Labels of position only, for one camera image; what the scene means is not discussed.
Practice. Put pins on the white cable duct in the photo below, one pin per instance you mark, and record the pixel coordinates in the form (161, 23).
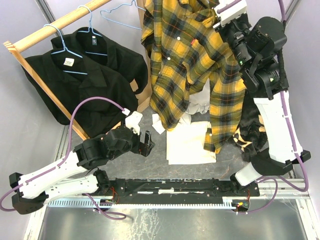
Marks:
(85, 202)

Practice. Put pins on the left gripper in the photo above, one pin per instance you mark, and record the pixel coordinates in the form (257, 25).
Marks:
(144, 148)

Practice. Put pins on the empty blue wire hanger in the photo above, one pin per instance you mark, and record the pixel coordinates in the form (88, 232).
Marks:
(122, 14)

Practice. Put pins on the blue hanger rear shirt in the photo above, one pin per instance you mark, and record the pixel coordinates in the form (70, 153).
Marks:
(91, 31)

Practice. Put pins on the yellow plaid shirt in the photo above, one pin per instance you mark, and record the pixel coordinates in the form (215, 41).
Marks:
(186, 53)

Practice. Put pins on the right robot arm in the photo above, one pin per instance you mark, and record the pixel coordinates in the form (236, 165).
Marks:
(258, 51)

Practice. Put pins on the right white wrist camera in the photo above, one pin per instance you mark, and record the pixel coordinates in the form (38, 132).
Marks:
(228, 10)

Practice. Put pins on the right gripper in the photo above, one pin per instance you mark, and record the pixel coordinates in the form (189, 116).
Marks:
(223, 29)

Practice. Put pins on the black shirt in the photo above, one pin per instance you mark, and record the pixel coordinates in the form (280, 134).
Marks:
(117, 57)
(96, 116)

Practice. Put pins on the blue hanger shirt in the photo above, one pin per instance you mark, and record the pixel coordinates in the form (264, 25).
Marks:
(65, 48)
(91, 31)

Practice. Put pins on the wooden clothes rack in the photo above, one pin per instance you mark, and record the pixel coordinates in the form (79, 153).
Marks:
(27, 42)

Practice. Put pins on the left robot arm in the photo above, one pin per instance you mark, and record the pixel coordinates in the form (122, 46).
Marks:
(78, 172)

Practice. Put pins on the front black shirt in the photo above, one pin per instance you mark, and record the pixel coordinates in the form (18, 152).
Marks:
(96, 116)

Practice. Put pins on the black floral blanket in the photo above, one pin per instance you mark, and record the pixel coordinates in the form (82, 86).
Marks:
(250, 135)

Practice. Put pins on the rear black shirt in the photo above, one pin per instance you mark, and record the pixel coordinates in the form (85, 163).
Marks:
(117, 57)

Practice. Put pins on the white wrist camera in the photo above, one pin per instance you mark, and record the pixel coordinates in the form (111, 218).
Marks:
(132, 120)
(228, 10)

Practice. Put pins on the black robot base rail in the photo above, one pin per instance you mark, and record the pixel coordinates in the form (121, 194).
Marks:
(176, 191)

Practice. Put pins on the blue hanger front shirt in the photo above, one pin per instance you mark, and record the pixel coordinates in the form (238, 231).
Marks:
(65, 48)

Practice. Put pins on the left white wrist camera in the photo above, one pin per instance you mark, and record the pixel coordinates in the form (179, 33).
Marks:
(132, 120)

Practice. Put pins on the cream folded cloth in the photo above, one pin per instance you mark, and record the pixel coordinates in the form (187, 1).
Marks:
(185, 145)

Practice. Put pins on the white shirt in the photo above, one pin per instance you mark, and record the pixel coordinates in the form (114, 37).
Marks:
(197, 105)

